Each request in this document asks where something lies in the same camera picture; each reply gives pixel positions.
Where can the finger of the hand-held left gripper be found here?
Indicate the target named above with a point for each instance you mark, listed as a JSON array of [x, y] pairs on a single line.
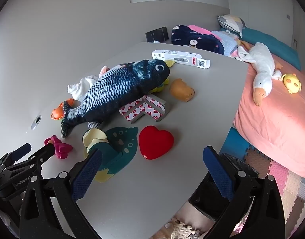
[[46, 153], [20, 151]]

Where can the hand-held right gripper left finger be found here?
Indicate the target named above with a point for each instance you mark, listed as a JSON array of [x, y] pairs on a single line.
[[87, 176]]

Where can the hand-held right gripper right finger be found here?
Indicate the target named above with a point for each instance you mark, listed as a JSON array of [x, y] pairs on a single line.
[[217, 174]]

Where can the pink plastic toy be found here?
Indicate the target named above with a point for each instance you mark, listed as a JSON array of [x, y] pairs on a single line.
[[61, 149]]

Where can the black trash bin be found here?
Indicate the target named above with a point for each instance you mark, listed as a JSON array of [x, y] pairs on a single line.
[[209, 199]]

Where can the orange crab toy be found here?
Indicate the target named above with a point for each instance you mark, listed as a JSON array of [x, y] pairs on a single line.
[[57, 112]]

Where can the red heart-shaped toy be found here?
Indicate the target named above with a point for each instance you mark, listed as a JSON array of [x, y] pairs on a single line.
[[155, 142]]

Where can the white cloth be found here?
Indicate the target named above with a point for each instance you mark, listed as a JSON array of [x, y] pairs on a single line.
[[77, 88]]

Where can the brown squishy animal toy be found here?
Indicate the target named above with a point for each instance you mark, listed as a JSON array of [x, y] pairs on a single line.
[[181, 89]]

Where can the round metal fitting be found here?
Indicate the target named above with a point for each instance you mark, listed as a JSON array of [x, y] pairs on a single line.
[[35, 122]]

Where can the teal cartoon animal toy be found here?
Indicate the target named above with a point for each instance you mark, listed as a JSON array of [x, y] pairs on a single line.
[[122, 139]]

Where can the pastel foam floor mat tiles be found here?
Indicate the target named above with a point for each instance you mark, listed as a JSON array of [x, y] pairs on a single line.
[[279, 176]]

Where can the bed with pink sheet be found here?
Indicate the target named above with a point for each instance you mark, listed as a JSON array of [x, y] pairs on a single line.
[[279, 129]]

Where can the grey foam corner guard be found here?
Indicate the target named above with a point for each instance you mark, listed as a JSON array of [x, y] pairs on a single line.
[[147, 112]]

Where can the dark blue plush fish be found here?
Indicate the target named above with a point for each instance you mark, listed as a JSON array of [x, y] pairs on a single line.
[[117, 89]]

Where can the yellow and blue turtle toy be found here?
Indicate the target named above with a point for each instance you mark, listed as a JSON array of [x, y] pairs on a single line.
[[161, 87]]

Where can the yellow chick plush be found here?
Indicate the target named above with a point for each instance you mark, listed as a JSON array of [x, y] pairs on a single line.
[[291, 82]]

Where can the white goose plush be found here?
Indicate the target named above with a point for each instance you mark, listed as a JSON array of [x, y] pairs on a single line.
[[259, 62]]

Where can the white printed baby garment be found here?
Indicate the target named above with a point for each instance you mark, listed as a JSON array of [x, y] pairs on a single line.
[[240, 53]]

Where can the white cardboard box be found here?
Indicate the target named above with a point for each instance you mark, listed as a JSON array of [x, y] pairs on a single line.
[[177, 56]]

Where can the navy printed blanket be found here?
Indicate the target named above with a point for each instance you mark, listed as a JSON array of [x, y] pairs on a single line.
[[207, 42]]

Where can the light blue blanket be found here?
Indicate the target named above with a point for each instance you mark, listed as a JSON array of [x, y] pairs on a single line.
[[228, 42]]

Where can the teal pillow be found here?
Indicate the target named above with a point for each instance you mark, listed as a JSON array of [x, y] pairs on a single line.
[[272, 44]]

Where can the pink blanket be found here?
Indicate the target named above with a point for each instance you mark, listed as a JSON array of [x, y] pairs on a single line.
[[199, 29]]

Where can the checked patchwork pillow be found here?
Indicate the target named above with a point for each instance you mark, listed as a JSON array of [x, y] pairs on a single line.
[[232, 22]]

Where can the black wall panel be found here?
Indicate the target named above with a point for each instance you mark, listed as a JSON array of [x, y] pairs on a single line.
[[156, 33]]

